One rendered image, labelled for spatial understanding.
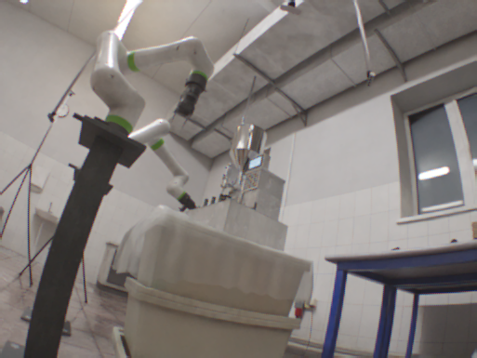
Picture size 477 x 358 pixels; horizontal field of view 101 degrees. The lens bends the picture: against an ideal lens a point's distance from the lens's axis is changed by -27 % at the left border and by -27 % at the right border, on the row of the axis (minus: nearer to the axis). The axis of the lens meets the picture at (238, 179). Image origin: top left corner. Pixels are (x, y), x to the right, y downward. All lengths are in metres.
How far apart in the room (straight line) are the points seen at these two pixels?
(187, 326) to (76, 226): 0.49
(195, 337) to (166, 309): 0.13
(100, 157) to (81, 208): 0.20
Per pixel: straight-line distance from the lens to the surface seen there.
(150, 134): 1.78
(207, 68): 1.31
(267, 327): 0.98
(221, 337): 0.91
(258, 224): 1.64
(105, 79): 1.06
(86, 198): 0.99
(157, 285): 0.83
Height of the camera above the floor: 0.49
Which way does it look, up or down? 25 degrees up
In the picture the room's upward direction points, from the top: 14 degrees clockwise
